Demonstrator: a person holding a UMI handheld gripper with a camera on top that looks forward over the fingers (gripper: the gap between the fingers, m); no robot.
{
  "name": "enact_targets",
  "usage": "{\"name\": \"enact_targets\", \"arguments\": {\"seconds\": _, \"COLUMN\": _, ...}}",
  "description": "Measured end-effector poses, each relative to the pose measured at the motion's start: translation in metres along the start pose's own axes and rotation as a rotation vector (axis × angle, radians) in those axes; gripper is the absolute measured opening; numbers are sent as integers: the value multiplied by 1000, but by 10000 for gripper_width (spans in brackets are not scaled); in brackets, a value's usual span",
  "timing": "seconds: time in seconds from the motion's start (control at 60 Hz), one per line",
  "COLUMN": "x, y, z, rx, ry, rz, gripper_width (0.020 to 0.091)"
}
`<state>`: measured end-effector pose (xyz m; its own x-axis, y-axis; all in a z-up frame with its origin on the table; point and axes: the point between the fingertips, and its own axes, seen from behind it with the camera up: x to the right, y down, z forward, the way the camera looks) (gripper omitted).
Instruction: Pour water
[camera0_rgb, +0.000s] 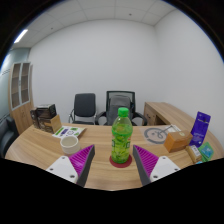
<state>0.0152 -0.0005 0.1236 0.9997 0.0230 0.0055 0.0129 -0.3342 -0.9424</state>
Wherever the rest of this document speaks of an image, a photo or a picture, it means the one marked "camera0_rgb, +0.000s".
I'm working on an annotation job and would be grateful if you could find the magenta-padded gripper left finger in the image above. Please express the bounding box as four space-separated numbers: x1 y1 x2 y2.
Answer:
45 144 96 188

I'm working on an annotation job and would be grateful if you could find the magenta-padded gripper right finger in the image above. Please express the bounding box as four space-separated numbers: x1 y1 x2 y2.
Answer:
132 144 181 187

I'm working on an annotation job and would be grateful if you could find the green drink bottle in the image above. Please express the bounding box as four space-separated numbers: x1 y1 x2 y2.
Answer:
110 106 134 164

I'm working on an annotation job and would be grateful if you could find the white and pink mug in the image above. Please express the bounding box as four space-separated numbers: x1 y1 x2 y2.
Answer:
59 134 81 157

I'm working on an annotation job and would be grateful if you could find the yellowish small packet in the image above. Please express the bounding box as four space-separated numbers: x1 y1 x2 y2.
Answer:
185 144 203 164

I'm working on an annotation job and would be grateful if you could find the printed white leaflet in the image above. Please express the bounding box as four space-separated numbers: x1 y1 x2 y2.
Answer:
51 125 87 139

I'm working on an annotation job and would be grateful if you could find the brown cardboard carton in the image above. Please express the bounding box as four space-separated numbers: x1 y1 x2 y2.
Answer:
38 114 63 134

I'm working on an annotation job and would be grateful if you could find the green packet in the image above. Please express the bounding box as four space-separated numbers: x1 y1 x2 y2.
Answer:
197 141 215 161

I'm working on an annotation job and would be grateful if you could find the flat round red coaster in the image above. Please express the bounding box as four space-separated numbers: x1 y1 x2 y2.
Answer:
109 153 133 169

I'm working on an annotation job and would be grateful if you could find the purple pouch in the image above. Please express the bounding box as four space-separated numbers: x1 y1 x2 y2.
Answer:
189 111 212 148

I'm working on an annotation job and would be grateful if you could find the wooden side desk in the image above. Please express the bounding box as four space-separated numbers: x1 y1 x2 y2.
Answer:
143 101 198 127

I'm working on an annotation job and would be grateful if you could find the small dark brown box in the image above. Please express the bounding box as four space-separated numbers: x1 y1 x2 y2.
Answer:
29 108 40 129

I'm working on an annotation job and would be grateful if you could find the black cardboard box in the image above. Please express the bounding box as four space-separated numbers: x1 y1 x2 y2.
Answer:
35 103 58 119

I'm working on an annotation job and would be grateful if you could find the black leather sofa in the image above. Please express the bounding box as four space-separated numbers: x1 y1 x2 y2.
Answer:
0 116 19 158

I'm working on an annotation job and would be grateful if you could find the black mesh office chair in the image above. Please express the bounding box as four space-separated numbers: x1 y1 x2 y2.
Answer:
94 90 148 127

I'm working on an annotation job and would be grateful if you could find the black visitor chair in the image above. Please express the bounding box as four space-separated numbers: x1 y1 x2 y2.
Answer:
68 92 98 126

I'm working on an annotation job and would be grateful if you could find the wooden shelf cabinet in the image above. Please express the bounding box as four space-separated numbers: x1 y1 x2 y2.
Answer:
8 62 35 135

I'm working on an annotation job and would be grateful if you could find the grey backpack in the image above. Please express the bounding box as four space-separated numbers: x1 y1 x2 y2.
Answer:
106 95 134 126

